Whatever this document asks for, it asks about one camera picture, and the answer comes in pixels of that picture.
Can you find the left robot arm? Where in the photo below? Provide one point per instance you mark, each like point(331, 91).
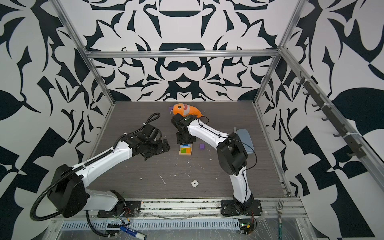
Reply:
point(69, 188)

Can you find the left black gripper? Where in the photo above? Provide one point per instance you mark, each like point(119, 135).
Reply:
point(161, 148)

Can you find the blue white marker pen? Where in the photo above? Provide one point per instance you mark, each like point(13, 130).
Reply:
point(133, 233)

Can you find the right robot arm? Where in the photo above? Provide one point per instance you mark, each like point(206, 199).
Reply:
point(231, 152)

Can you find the natural wood plank block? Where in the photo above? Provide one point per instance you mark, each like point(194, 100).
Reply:
point(185, 154)

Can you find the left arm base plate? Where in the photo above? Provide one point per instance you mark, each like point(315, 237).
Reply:
point(124, 210)

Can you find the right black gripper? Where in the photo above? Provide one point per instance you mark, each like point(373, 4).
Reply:
point(180, 142)

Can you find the white gear shaped piece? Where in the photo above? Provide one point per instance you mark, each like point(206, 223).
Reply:
point(195, 183)

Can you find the small green circuit board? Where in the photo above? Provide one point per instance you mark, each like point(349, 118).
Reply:
point(247, 226)

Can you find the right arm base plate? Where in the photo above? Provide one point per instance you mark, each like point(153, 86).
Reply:
point(230, 208)

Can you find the orange plush fish toy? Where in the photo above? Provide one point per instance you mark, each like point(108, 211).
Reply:
point(185, 110)

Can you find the grey blue pouch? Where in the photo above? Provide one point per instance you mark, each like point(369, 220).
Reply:
point(246, 139)

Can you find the silver fork green handle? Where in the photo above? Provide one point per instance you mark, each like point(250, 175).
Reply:
point(279, 208)

